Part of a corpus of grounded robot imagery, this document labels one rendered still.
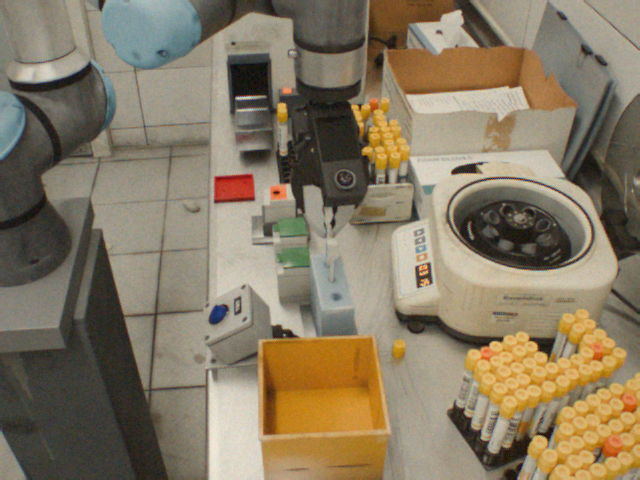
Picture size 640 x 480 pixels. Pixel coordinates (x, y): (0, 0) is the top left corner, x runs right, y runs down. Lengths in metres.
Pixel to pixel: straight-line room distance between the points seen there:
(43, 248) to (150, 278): 1.36
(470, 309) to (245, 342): 0.29
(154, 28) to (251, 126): 0.69
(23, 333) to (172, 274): 1.42
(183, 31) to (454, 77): 0.83
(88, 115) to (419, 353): 0.56
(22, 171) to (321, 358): 0.45
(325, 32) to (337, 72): 0.04
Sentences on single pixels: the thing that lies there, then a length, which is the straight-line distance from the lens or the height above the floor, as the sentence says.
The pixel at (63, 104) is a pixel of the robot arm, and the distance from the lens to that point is 0.98.
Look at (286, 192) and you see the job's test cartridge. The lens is 1.02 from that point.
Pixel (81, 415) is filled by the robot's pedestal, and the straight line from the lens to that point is 1.17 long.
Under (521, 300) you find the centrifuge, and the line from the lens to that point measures 0.88.
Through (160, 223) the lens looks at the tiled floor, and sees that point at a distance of 2.54.
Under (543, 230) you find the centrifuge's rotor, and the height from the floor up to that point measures 0.98.
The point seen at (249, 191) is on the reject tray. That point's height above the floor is 0.88.
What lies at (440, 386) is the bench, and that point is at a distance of 0.88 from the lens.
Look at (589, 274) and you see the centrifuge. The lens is 0.90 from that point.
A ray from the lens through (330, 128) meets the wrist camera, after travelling 0.72.
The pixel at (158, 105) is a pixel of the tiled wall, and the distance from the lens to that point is 2.89.
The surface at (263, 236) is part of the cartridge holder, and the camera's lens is 1.04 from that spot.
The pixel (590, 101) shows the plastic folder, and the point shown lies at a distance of 1.20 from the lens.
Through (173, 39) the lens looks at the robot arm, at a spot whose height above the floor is 1.32.
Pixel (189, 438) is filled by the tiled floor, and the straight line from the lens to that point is 1.89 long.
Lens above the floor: 1.56
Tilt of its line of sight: 40 degrees down
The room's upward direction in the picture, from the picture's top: straight up
